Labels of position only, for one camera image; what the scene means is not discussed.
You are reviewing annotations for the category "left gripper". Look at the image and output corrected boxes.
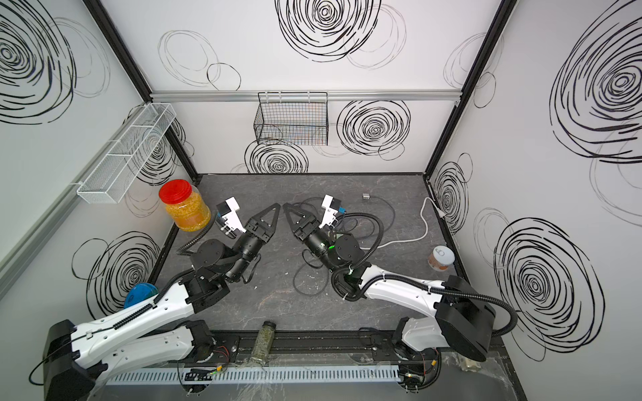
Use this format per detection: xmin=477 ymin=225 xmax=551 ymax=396
xmin=226 ymin=205 xmax=278 ymax=285

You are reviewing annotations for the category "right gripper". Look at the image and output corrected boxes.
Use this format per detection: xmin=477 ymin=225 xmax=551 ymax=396
xmin=288 ymin=205 xmax=343 ymax=277

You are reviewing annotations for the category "yellow plug grey cable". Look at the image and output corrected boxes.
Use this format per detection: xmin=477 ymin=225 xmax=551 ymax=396
xmin=295 ymin=196 xmax=377 ymax=242

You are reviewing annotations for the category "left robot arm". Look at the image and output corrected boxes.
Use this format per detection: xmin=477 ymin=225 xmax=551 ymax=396
xmin=40 ymin=198 xmax=281 ymax=400

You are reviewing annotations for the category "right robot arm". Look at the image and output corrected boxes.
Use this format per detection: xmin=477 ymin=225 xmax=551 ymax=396
xmin=284 ymin=203 xmax=518 ymax=362

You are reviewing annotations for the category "red lid corn jar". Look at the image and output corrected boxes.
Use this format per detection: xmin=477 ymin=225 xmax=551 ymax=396
xmin=158 ymin=179 xmax=212 ymax=232

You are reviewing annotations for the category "glass spice bottle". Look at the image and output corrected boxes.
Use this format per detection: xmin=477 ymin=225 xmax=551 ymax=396
xmin=250 ymin=321 xmax=277 ymax=365

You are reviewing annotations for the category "white lid jar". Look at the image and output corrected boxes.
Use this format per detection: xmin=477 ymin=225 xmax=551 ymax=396
xmin=428 ymin=246 xmax=456 ymax=272

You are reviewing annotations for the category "blue lid jar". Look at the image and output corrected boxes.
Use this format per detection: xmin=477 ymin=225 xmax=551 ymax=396
xmin=124 ymin=282 xmax=159 ymax=309

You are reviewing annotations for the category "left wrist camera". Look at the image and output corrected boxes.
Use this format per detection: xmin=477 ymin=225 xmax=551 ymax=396
xmin=215 ymin=197 xmax=246 ymax=239

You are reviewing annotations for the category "black wire basket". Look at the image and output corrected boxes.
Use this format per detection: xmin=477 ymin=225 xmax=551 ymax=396
xmin=252 ymin=100 xmax=329 ymax=145

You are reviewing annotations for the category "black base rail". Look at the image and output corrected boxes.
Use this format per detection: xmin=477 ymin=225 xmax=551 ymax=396
xmin=170 ymin=327 xmax=503 ymax=364

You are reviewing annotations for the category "white power strip cord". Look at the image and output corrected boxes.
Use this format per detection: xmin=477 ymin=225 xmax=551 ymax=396
xmin=363 ymin=196 xmax=447 ymax=251

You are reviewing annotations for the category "white wire shelf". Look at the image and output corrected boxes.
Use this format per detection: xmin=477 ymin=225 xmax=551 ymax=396
xmin=77 ymin=103 xmax=177 ymax=204

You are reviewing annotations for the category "aluminium wall rail back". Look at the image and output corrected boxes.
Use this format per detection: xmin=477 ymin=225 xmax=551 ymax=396
xmin=150 ymin=89 xmax=462 ymax=103

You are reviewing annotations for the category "aluminium wall rail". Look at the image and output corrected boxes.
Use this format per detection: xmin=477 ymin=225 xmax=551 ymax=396
xmin=150 ymin=89 xmax=462 ymax=103
xmin=0 ymin=107 xmax=151 ymax=302

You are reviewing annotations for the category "white slotted cable duct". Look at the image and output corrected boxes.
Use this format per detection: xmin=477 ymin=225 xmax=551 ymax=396
xmin=107 ymin=365 xmax=401 ymax=386

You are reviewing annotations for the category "aluminium wall rail left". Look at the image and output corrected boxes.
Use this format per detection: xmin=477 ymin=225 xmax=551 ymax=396
xmin=0 ymin=107 xmax=151 ymax=302

